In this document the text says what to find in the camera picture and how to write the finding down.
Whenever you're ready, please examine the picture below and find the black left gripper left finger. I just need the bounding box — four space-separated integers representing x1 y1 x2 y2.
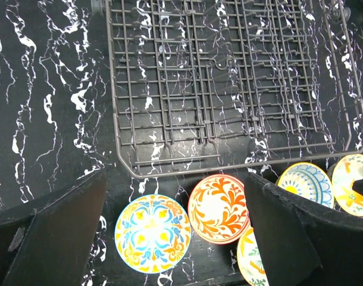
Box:
0 171 107 285

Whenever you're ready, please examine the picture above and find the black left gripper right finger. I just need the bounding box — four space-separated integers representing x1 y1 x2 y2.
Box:
245 173 363 285

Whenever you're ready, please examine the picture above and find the yellow rim leaf bowl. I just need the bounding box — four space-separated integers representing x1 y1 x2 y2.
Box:
237 226 269 286

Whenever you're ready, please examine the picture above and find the blue scalloped sun bowl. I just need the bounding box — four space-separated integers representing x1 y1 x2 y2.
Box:
276 162 334 209

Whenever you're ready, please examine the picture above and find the red orange floral bowl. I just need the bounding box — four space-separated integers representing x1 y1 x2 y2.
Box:
187 174 250 244

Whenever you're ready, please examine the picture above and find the blue and yellow patterned bowl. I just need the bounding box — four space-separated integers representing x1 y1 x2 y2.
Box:
114 194 192 274

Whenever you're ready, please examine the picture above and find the orange flower leaf bowl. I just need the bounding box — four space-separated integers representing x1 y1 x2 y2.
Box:
331 154 363 217

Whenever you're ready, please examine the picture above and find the grey wire dish rack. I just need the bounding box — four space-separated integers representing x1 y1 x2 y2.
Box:
101 1 363 179

